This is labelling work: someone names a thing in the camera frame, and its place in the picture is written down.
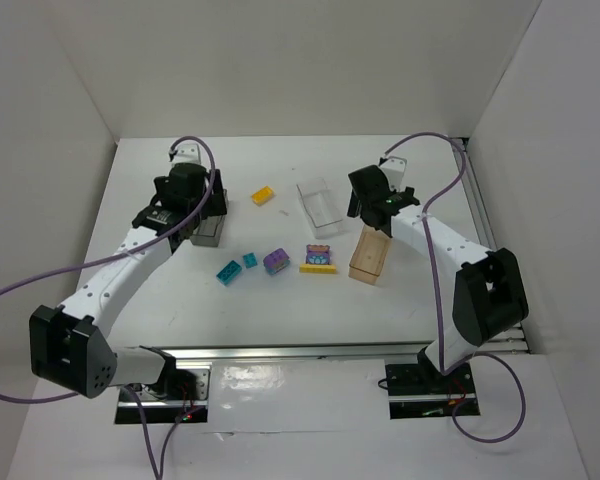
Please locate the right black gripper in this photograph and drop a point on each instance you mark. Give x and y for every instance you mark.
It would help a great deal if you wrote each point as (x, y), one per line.
(362, 185)

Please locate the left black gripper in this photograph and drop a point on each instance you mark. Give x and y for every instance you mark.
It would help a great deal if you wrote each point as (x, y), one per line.
(217, 198)

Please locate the yellow lego brick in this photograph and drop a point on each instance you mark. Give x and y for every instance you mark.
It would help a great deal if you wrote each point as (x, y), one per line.
(262, 196)

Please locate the purple printed lego piece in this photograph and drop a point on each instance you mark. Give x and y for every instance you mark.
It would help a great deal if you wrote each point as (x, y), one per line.
(318, 254)

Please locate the small teal lego brick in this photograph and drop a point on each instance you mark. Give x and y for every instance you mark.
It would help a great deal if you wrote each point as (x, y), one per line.
(250, 260)

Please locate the large teal lego brick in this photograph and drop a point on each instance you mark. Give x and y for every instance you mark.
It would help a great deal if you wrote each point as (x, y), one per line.
(229, 273)

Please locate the purple lego brick stack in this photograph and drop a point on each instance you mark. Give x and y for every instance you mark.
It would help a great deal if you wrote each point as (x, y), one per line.
(276, 261)

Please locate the yellow lego plate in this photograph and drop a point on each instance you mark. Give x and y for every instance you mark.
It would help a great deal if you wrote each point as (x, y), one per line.
(318, 269)

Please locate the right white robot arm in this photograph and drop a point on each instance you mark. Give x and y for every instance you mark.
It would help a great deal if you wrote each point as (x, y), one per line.
(459, 258)

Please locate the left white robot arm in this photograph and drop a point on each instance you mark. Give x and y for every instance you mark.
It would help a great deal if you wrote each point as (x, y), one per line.
(68, 343)

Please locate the grey translucent container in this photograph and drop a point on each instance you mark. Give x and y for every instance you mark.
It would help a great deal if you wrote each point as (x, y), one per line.
(209, 230)

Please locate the clear plastic container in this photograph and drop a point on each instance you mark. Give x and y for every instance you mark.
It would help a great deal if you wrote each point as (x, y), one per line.
(319, 206)

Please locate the aluminium rail front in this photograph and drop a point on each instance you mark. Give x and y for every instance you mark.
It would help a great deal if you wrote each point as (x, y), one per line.
(317, 351)

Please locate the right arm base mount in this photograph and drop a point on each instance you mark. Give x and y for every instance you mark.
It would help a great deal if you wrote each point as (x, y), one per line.
(412, 395)

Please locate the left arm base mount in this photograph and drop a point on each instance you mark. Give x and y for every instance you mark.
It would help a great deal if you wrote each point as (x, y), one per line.
(189, 397)

